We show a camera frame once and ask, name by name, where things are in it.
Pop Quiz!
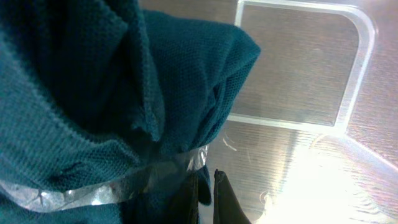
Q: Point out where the clear plastic storage bin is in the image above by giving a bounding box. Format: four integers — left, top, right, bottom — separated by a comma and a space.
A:
142, 1, 397, 223

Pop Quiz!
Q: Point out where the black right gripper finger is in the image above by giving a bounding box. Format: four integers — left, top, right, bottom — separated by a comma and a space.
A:
213, 169, 251, 224

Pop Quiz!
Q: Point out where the teal taped garment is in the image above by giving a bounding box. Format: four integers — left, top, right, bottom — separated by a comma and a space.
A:
1, 0, 261, 223

